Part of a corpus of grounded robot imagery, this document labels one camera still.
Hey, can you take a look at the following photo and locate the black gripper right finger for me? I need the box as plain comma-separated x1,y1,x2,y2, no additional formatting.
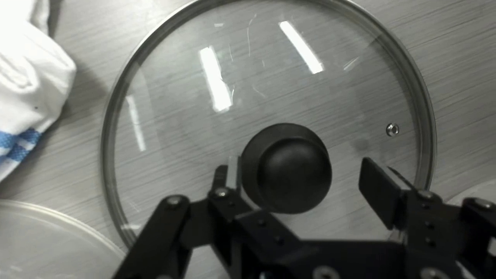
359,157,496,279

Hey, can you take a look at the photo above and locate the white towel with blue stripes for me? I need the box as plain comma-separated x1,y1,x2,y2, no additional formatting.
0,0,80,184

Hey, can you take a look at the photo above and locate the glass pot lid black knob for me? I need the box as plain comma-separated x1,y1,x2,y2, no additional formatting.
101,0,439,252

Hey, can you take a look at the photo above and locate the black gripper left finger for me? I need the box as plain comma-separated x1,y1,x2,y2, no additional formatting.
114,165,301,279

